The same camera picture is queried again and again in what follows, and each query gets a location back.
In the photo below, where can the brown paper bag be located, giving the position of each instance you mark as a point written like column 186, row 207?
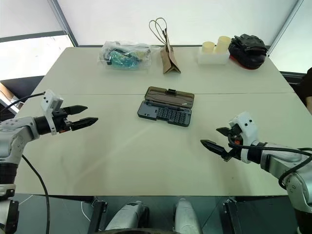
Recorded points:
column 169, row 58

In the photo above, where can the tall cream cylinder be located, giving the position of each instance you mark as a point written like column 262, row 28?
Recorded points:
column 223, row 45

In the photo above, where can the clear plastic bag with items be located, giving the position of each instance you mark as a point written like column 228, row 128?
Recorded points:
column 124, row 57

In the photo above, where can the black table leg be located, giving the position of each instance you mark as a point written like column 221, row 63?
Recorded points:
column 230, row 214
column 98, row 214

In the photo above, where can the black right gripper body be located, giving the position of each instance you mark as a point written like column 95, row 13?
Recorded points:
column 236, row 140

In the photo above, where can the white plastic holder tray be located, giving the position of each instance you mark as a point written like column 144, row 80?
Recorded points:
column 212, row 58

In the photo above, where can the screwdriver bit case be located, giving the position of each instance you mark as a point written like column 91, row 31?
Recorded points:
column 168, row 107

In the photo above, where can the short cream cylinder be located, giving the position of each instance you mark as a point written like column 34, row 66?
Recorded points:
column 208, row 46

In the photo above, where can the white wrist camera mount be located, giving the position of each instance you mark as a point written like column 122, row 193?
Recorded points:
column 246, row 126
column 50, row 101

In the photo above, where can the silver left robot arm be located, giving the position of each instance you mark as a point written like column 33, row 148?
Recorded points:
column 14, row 136

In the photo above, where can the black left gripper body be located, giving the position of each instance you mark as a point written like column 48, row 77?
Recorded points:
column 61, row 123

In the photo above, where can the black crumpled bag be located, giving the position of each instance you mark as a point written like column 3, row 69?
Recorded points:
column 248, row 51

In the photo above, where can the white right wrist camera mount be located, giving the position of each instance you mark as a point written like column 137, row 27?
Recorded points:
column 246, row 126

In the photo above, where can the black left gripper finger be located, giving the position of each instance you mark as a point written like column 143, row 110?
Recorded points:
column 84, row 122
column 76, row 109

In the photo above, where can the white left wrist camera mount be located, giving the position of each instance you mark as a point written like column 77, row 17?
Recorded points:
column 50, row 101

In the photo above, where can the silver rounded robot leg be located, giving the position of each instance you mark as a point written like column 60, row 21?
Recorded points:
column 128, row 217
column 186, row 217

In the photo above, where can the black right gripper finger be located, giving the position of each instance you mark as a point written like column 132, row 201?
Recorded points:
column 215, row 147
column 224, row 131

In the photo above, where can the cardboard box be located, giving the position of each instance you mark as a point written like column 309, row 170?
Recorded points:
column 7, row 96

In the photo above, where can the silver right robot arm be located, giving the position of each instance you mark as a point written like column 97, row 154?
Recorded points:
column 280, row 161

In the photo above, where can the person in dark clothes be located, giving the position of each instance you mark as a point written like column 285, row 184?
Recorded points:
column 306, row 87

